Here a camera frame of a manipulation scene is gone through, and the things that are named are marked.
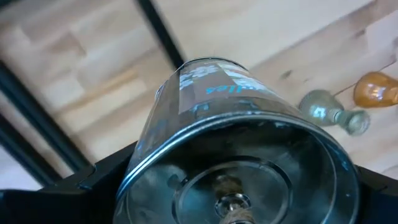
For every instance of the black metal table frame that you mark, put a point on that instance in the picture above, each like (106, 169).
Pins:
(31, 109)

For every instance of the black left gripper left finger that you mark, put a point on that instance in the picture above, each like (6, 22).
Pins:
(105, 186)

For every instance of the amber glass candlestick holder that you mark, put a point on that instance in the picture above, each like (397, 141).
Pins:
(376, 90)

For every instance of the wooden shelf black metal legs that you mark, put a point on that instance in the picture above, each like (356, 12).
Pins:
(158, 28)

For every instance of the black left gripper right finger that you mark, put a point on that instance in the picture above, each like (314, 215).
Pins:
(382, 205)

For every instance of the silver tin candle can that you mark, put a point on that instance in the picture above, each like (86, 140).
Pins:
(233, 130)

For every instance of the green glass candlestick holder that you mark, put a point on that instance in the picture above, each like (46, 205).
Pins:
(323, 107)

